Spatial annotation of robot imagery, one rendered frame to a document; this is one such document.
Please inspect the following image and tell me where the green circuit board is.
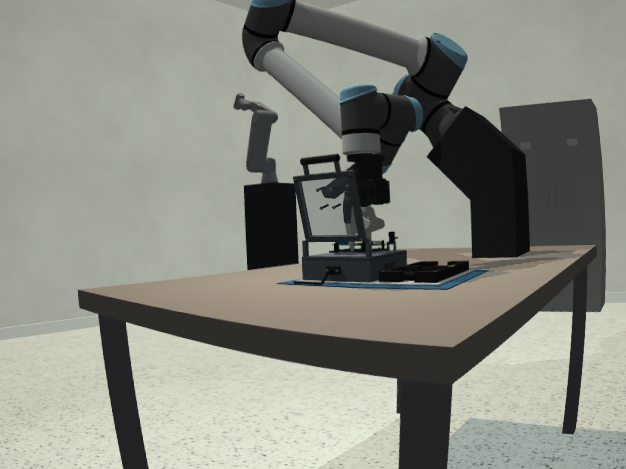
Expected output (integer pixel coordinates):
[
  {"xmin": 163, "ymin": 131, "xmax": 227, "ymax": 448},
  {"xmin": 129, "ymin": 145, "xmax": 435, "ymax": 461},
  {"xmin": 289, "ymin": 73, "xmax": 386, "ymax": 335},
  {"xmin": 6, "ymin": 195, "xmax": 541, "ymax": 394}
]
[{"xmin": 338, "ymin": 241, "xmax": 382, "ymax": 246}]

